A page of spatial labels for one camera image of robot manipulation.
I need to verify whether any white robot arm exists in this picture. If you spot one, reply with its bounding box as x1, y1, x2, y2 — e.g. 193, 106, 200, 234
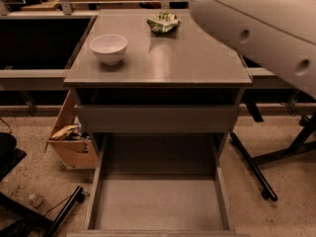
190, 0, 316, 98

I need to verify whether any grey drawer cabinet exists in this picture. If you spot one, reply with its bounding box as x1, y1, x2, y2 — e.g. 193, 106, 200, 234
65, 10, 251, 237

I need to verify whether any closed grey top drawer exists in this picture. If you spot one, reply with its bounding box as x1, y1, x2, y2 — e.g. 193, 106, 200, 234
75, 105, 238, 133

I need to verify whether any open grey middle drawer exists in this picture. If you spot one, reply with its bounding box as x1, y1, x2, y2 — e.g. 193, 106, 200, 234
67, 134, 250, 237

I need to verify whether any white ceramic bowl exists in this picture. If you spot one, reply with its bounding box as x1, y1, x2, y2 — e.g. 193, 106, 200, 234
90, 35, 127, 65

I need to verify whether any wooden crate on floor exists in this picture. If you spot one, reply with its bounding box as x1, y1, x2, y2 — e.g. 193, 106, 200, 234
47, 92, 98, 169

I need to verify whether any crumpled brown paper bag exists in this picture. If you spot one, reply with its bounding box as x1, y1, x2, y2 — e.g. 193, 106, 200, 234
51, 124, 78, 140

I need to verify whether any black metal stand right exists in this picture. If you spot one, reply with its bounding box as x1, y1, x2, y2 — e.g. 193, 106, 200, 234
229, 103, 316, 202

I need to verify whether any black metal stand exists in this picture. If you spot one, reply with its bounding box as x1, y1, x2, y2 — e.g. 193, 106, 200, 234
0, 132, 84, 237
229, 103, 316, 202

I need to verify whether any black metal stand left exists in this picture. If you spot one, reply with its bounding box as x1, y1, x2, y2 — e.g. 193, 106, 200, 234
0, 132, 84, 237

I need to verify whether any black cable on floor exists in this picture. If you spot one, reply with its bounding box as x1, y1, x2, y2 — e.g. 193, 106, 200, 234
42, 191, 91, 217

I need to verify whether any grey metal railing frame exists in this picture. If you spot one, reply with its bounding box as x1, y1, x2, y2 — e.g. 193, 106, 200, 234
0, 0, 316, 92

